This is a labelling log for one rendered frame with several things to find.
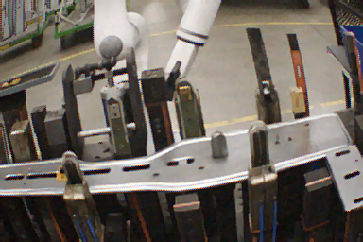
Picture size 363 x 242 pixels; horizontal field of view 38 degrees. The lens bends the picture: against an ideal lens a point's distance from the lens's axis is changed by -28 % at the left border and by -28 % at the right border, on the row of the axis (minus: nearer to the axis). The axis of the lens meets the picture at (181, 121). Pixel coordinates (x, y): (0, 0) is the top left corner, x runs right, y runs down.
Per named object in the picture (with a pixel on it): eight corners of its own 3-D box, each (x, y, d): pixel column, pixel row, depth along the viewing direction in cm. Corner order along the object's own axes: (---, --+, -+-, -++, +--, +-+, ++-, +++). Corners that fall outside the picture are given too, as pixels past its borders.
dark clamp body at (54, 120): (77, 248, 162) (36, 125, 149) (78, 229, 174) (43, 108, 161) (110, 249, 161) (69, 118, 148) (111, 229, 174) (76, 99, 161)
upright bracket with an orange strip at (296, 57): (301, 214, 161) (286, 34, 144) (300, 212, 162) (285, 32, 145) (309, 211, 161) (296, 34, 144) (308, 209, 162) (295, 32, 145)
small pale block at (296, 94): (294, 222, 157) (291, 93, 145) (293, 216, 160) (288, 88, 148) (304, 218, 157) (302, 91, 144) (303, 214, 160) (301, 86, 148)
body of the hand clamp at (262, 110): (263, 228, 160) (255, 99, 148) (262, 217, 166) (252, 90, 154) (284, 222, 159) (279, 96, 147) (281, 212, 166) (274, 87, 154)
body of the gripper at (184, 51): (181, 31, 185) (168, 67, 188) (174, 34, 176) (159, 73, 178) (208, 41, 184) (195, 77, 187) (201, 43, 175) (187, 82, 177)
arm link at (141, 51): (104, 104, 187) (94, 28, 178) (120, 78, 204) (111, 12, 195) (146, 98, 185) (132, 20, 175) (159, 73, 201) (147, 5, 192)
